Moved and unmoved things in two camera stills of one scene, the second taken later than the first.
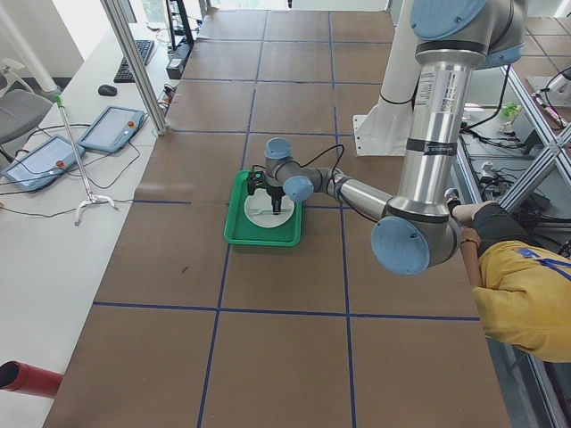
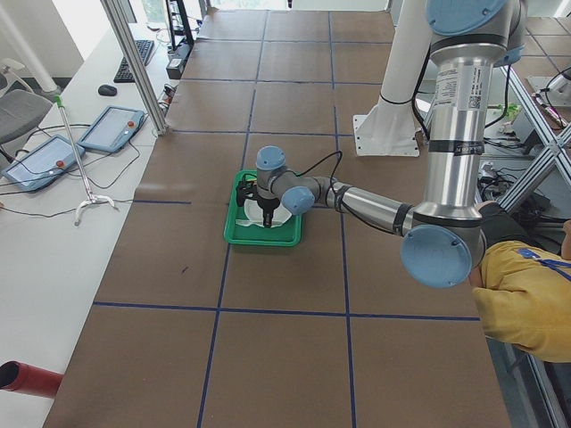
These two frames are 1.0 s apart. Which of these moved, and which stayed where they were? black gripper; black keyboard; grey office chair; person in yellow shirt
Moved: black gripper
Stayed: black keyboard; person in yellow shirt; grey office chair
